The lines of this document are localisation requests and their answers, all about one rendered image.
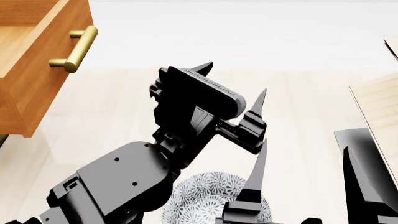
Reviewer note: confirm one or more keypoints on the wooden cabinet drawer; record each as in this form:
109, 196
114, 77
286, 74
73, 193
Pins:
34, 77

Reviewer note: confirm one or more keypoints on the patterned white grey plate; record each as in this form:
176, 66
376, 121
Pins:
199, 198

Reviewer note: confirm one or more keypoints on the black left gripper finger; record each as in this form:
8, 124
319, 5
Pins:
254, 123
204, 68

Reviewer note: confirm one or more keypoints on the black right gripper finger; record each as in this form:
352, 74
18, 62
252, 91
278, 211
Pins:
255, 177
362, 182

